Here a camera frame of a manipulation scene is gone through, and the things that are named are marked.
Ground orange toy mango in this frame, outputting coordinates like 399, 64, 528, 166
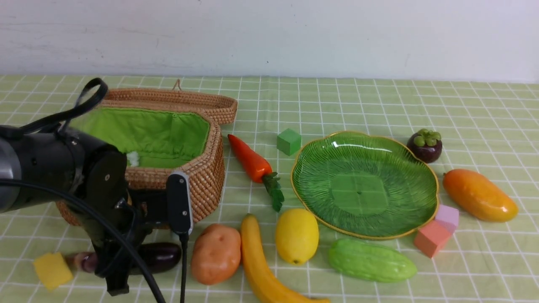
442, 169, 519, 223

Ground purple toy mangosteen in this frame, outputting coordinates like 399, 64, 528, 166
406, 128, 443, 163

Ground green toy bitter gourd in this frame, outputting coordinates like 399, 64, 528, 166
328, 239, 418, 283

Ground coral foam cube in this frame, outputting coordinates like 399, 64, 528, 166
413, 221, 452, 259

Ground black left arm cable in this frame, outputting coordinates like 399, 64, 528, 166
0, 77, 189, 303

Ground orange toy carrot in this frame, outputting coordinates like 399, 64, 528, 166
227, 134, 285, 213

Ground pink foam cube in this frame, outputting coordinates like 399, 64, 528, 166
435, 205, 460, 234

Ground purple toy eggplant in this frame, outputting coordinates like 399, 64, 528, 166
63, 242, 182, 274

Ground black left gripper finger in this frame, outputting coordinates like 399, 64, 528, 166
105, 257, 131, 297

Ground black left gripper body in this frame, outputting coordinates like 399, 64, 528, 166
91, 189, 168, 278

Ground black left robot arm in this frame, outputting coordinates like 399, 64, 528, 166
1, 129, 164, 303

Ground yellow toy banana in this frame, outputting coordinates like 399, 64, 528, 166
240, 213, 331, 303

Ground brown toy potato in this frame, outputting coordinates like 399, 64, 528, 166
191, 223, 241, 285

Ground woven wicker basket lid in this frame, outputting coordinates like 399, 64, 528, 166
101, 80, 237, 125

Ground yellow toy lemon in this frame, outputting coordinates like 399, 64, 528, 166
275, 208, 320, 265

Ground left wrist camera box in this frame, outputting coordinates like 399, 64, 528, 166
166, 170, 194, 237

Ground green leaf-shaped glass plate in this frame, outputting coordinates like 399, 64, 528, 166
290, 131, 440, 240

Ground yellow foam block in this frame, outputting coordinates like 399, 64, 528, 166
33, 252, 74, 291

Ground green foam cube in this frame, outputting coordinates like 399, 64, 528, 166
276, 128, 302, 157

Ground woven wicker basket green lining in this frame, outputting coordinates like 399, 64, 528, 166
56, 106, 226, 228

